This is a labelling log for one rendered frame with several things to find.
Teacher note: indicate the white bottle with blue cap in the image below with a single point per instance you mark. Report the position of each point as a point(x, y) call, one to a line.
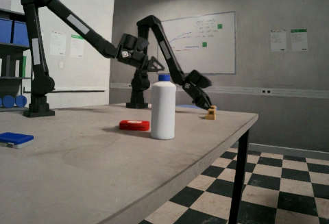
point(163, 108)

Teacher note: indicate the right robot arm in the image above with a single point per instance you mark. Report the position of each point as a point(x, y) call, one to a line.
point(42, 84)

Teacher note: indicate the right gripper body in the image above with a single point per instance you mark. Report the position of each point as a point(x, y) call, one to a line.
point(138, 64)

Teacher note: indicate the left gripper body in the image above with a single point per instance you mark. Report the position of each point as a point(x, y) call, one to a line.
point(196, 98)

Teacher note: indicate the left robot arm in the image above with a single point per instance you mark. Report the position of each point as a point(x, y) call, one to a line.
point(140, 82)

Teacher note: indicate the red tin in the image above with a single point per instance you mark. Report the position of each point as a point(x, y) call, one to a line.
point(134, 125)

